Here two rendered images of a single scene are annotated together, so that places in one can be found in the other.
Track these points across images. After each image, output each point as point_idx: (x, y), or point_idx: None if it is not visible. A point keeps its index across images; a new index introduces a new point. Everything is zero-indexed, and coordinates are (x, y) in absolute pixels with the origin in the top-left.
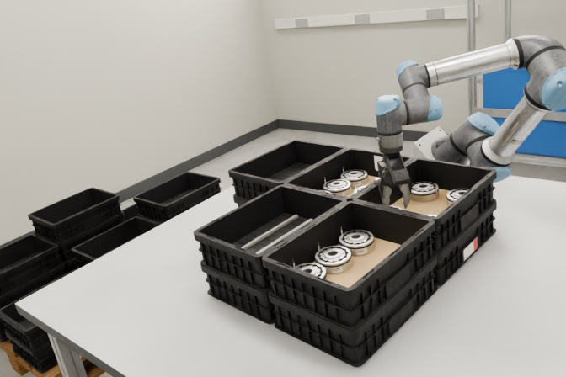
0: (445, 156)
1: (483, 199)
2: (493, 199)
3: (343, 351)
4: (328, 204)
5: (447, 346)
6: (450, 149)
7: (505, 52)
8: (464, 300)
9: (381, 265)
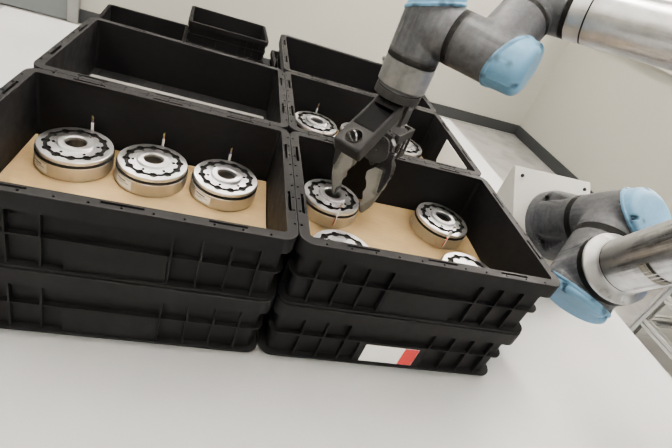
0: (542, 218)
1: (484, 307)
2: (519, 327)
3: None
4: (276, 121)
5: (75, 440)
6: (556, 213)
7: None
8: (249, 408)
9: (49, 196)
